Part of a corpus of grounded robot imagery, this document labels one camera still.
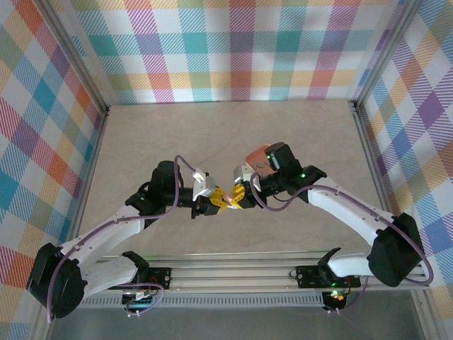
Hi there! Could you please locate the orange plastic tray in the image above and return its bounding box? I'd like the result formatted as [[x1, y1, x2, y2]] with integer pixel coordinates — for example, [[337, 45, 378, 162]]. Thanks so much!
[[245, 142, 275, 177]]

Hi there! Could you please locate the aluminium frame post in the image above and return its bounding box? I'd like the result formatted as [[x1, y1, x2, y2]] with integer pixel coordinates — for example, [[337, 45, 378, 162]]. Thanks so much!
[[352, 0, 424, 111], [37, 0, 110, 116]]

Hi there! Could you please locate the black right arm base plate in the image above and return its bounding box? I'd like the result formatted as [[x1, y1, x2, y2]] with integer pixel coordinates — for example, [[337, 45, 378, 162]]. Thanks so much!
[[295, 264, 361, 288]]

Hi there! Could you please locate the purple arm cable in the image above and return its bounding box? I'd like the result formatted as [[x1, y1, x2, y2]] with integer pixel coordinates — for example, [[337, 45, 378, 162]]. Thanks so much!
[[249, 178, 435, 315], [45, 154, 199, 324]]

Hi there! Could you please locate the grey slotted cable duct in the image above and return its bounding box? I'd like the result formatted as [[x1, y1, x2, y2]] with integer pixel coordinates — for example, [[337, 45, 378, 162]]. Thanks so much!
[[56, 294, 326, 310]]

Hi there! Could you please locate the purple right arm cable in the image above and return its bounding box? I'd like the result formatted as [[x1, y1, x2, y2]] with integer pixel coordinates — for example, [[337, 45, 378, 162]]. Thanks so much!
[[249, 178, 435, 315]]

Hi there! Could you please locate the aluminium table side rail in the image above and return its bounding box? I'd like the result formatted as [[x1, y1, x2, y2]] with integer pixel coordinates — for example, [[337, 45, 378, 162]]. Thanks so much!
[[30, 108, 111, 340], [348, 101, 408, 227]]

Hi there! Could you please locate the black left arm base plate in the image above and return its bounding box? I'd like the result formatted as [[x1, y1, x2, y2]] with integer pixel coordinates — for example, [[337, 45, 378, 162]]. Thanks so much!
[[108, 267, 173, 290]]

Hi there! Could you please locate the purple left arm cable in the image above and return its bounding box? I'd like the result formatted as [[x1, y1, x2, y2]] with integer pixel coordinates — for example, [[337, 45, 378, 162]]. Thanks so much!
[[45, 154, 199, 324]]

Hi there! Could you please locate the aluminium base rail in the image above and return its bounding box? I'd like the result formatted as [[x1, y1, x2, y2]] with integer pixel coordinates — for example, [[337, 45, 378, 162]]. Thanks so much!
[[97, 249, 431, 292]]

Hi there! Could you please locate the controller circuit board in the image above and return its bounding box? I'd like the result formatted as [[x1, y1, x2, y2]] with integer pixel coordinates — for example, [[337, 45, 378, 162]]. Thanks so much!
[[122, 290, 161, 308], [323, 289, 347, 306]]

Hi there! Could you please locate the right controller circuit board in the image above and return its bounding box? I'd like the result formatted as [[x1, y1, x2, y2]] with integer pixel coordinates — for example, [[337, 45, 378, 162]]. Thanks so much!
[[323, 289, 347, 306]]

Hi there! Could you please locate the left controller circuit board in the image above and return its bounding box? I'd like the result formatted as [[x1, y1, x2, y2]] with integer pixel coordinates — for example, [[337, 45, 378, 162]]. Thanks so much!
[[122, 290, 161, 308]]

